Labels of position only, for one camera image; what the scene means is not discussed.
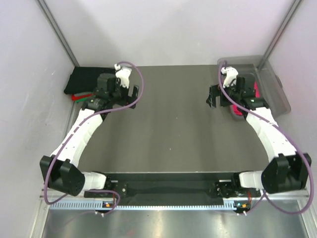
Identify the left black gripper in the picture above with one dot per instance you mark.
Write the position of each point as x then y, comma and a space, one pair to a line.
128, 100

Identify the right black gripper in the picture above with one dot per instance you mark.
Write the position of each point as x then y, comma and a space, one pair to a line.
215, 90

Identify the black t shirt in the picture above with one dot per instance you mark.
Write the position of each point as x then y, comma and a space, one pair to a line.
84, 79

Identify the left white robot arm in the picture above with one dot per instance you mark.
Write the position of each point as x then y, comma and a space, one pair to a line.
60, 170

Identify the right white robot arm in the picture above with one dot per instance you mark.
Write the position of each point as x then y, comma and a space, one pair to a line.
286, 170

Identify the pink t shirt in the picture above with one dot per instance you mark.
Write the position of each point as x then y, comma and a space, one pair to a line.
234, 110

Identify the folded green t shirt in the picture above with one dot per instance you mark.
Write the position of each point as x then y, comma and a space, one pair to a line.
81, 97

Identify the clear plastic bin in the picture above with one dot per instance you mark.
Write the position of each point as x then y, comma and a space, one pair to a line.
268, 83

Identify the folded red t shirt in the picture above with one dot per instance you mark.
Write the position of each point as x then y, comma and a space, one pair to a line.
83, 93

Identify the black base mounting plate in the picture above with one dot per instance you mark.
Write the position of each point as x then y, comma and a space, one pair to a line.
194, 188

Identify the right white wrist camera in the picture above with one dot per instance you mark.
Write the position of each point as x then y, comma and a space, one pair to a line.
230, 76

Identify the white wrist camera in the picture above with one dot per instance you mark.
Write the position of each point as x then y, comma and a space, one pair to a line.
123, 73
230, 76

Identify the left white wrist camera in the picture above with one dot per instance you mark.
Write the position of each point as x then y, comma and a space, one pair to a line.
123, 73

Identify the slotted cable duct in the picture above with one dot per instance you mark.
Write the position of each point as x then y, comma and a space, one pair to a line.
100, 205

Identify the right aluminium frame post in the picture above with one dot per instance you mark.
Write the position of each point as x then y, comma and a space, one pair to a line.
295, 5

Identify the aluminium frame post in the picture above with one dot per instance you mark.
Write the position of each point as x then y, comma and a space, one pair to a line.
295, 5
57, 30

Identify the left aluminium frame post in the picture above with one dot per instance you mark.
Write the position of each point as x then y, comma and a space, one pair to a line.
57, 30

